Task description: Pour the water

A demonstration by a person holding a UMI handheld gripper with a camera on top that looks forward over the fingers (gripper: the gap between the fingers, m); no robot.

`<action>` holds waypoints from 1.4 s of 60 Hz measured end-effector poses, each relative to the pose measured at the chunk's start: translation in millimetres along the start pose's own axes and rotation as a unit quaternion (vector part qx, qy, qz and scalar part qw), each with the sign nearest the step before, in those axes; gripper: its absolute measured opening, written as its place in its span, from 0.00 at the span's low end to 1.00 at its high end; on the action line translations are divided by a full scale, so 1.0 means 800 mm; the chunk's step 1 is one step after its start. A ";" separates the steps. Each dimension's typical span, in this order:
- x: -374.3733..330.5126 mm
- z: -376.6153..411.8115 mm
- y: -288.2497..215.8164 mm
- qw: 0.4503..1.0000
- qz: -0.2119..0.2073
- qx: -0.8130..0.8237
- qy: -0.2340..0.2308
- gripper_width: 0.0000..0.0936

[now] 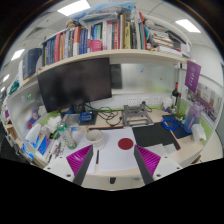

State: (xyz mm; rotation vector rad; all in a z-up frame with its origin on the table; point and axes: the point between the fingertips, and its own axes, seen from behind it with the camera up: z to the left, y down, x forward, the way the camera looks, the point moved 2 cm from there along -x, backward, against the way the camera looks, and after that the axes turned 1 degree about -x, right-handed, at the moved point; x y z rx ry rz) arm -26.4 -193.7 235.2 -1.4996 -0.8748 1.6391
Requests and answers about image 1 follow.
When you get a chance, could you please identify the black cables on desk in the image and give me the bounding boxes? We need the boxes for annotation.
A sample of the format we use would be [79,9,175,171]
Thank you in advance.
[84,103,124,128]

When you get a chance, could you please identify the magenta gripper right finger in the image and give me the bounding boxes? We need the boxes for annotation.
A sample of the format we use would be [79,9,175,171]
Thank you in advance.
[134,145,161,185]

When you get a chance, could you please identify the white wooden bookshelf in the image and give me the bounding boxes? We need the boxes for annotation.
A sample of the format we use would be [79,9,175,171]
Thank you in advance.
[14,13,194,101]

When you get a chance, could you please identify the clear plastic water bottle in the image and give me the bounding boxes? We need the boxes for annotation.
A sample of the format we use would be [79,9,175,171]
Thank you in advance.
[57,121,76,149]

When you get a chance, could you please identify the stack of books right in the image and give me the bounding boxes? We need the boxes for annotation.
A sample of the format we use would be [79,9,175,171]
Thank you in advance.
[145,19,191,58]

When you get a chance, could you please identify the purple translucent water bottle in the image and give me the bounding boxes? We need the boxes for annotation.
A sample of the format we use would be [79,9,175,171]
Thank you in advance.
[184,102,203,134]

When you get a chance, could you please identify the black pen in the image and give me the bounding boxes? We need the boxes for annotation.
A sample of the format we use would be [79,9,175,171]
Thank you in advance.
[96,150,99,165]

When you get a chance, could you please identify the blue coiled cable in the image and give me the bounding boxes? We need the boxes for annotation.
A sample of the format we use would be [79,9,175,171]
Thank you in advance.
[161,116,180,132]

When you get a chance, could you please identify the blue tissue box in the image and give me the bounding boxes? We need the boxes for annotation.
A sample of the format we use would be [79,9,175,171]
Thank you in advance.
[26,133,50,158]

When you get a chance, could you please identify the white paper sheet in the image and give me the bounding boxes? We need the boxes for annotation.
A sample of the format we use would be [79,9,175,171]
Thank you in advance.
[64,128,137,174]

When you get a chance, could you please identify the red round coaster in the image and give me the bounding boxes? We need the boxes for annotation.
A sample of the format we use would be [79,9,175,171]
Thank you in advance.
[118,138,134,150]

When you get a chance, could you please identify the row of books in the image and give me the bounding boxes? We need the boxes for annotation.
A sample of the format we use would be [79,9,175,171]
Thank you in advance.
[42,9,147,66]

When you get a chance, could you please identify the blue electronic box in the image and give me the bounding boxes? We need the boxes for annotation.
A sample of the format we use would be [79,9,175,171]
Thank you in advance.
[80,111,94,122]

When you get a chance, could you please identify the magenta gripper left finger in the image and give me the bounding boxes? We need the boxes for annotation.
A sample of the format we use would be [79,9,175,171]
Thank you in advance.
[66,145,93,186]

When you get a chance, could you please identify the purple hanging pennant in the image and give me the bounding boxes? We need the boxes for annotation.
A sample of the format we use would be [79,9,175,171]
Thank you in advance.
[185,61,201,92]

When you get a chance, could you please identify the black computer monitor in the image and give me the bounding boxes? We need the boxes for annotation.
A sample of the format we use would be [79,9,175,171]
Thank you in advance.
[38,58,112,112]

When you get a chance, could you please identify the grey metal laptop stand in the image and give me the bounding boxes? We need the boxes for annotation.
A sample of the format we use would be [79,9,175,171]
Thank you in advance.
[122,104,154,127]

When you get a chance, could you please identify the white tissue pack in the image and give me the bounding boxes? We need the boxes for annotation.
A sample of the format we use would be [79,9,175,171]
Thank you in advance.
[191,124,206,142]

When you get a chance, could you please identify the black desk mat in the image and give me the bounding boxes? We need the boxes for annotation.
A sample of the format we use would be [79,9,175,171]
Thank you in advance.
[133,123,180,150]

